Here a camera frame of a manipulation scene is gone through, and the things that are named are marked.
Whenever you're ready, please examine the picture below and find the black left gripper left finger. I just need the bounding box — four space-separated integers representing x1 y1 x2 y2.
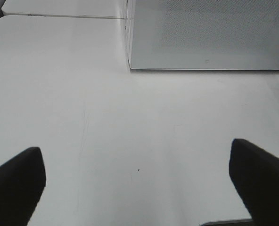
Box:
0 147 47 226

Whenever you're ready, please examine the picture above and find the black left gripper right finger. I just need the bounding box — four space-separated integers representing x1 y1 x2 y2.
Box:
229 138 279 226

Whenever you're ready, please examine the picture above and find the white microwave door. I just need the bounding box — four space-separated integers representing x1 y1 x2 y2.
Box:
128 0 279 70

